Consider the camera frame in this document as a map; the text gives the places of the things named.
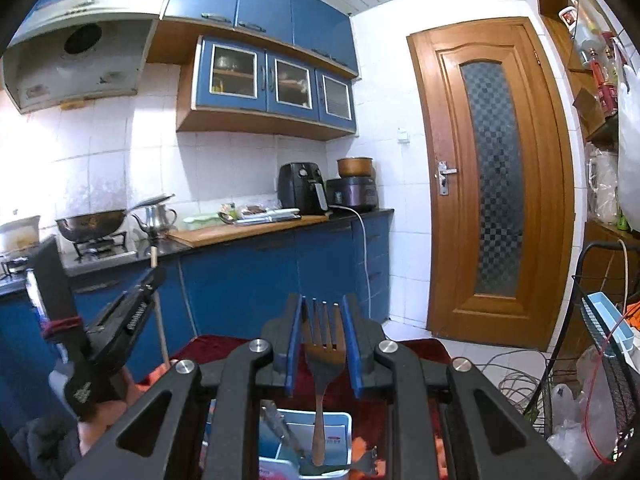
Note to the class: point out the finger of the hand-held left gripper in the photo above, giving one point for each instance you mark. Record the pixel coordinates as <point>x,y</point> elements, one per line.
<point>130,310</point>

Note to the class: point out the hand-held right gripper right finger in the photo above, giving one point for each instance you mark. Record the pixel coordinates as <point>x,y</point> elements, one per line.
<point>352,360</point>

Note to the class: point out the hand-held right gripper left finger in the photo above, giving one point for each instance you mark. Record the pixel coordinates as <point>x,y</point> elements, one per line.
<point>298,325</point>

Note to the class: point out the large metal fork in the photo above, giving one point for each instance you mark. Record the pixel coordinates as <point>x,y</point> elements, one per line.
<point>365,462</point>
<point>322,360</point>

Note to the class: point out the thin wooden chopstick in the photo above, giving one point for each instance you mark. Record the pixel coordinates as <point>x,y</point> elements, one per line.
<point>162,340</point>

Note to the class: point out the light blue chopstick box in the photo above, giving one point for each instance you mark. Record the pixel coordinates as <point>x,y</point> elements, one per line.
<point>332,435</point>

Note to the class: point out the person's left hand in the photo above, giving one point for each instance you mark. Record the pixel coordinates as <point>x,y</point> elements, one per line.
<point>105,420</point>

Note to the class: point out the blue lower cabinets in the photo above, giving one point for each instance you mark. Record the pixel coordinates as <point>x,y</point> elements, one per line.
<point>250,285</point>

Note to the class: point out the blue cabinets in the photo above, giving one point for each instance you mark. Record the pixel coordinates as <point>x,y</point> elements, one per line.
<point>260,0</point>
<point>250,285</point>

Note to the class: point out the gas stove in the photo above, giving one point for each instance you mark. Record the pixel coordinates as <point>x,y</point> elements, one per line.
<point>100,250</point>

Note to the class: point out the pink and red blanket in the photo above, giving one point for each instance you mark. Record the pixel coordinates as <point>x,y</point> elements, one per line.
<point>220,345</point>

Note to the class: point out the dark wok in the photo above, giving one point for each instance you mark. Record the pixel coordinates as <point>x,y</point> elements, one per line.
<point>90,225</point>

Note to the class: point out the metal kettle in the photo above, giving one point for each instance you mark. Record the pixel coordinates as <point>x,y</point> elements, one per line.
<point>157,220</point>

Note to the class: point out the wooden cutting board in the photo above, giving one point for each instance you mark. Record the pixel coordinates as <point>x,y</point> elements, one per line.
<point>225,232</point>

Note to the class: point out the white clay pot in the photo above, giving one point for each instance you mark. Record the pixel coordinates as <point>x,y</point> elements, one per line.
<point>20,235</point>

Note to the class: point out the black air fryer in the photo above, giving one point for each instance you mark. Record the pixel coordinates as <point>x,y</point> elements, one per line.
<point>295,185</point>

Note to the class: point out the dark rice cooker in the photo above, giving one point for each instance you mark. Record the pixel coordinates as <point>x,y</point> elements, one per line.
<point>352,192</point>

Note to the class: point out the brown pot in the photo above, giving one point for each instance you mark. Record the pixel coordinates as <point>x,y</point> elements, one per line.
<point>355,167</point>

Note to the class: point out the wooden door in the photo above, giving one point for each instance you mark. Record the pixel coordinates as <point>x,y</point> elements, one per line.
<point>450,210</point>

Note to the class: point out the clear plastic bag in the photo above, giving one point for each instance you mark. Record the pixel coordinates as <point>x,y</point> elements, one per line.
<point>565,410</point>

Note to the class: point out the grey range hood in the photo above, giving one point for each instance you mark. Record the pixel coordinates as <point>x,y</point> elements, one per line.
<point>75,75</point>

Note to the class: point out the blue glass door cabinet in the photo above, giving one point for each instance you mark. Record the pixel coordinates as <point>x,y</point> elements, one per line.
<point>265,85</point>

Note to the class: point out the light blue plastic tray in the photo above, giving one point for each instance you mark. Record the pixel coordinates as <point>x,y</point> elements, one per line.
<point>607,320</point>

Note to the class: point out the blue upper cabinets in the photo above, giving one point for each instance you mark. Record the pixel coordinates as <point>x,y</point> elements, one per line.
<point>260,0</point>

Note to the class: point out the hanging white plastic bag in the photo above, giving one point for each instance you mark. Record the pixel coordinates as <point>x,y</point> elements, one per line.
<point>630,160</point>

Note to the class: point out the wooden shelf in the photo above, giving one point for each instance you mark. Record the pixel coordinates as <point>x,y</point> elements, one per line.
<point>555,35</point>

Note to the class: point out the white light switch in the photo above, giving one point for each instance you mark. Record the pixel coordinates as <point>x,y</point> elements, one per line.
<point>402,135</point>

